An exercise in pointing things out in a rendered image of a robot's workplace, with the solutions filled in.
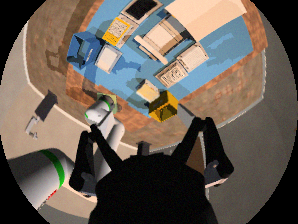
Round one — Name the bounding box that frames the yellow open-top bin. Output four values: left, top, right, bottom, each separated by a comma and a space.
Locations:
148, 90, 178, 122

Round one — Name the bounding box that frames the light blue bench mat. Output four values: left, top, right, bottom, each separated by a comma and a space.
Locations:
73, 0, 253, 118

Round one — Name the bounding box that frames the blue open-top bin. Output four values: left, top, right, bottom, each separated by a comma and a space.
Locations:
66, 31, 102, 70

